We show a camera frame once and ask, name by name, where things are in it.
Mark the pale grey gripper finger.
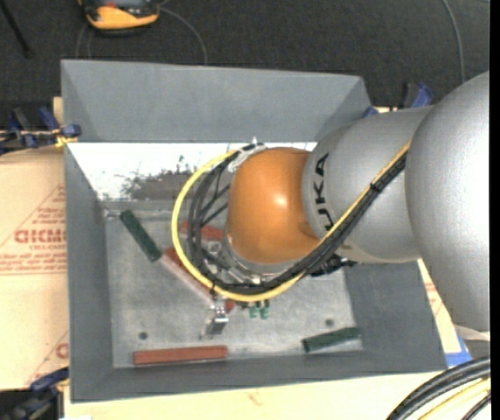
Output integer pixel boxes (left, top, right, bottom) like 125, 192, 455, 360
200, 307, 218, 340
210, 306, 230, 338

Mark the red-brown flat block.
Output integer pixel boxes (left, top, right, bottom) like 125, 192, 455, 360
178, 220, 227, 243
160, 246, 236, 313
132, 344, 229, 367

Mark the dark green flat block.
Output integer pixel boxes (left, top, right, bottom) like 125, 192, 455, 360
119, 209, 164, 263
301, 326, 363, 354

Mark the grey metal bin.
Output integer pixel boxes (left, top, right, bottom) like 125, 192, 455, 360
60, 59, 448, 403

